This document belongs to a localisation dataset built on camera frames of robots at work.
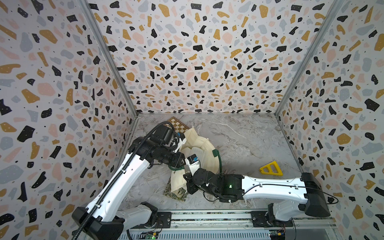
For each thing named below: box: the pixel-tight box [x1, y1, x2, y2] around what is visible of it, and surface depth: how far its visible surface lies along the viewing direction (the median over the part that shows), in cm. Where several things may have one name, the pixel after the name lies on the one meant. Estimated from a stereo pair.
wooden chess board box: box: [167, 116, 191, 134], surface depth 115 cm
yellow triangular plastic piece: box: [259, 161, 284, 176], surface depth 93 cm
